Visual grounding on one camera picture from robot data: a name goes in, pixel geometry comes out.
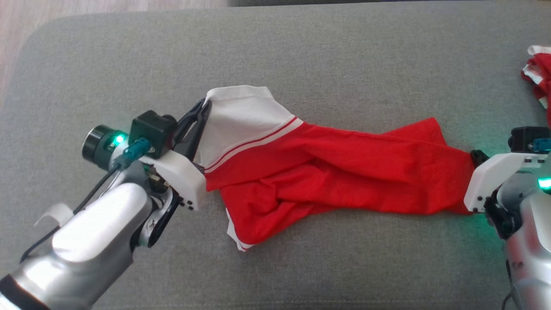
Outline red and white shorts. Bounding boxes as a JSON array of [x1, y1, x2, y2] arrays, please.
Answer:
[[200, 85, 476, 251]]

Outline white cable strap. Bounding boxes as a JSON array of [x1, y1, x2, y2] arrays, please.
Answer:
[[34, 202, 74, 227]]

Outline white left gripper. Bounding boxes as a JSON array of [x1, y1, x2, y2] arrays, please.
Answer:
[[82, 99, 212, 211]]

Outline red garment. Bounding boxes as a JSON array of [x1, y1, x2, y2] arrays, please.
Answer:
[[521, 45, 551, 127]]

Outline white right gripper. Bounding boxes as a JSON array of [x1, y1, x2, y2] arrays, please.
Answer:
[[464, 149, 548, 214]]

